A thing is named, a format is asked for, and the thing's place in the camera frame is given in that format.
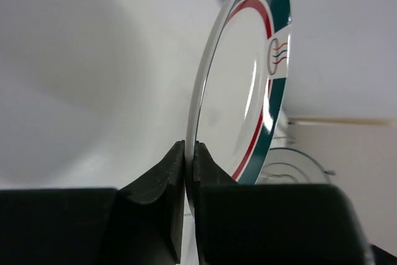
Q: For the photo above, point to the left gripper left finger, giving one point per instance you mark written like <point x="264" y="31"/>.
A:
<point x="140" y="223"/>

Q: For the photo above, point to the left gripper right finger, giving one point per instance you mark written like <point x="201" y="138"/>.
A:
<point x="272" y="223"/>

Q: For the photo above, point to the white grey rimmed plate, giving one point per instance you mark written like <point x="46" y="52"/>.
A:
<point x="290" y="166"/>

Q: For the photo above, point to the green red rimmed plate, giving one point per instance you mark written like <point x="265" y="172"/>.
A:
<point x="239" y="88"/>

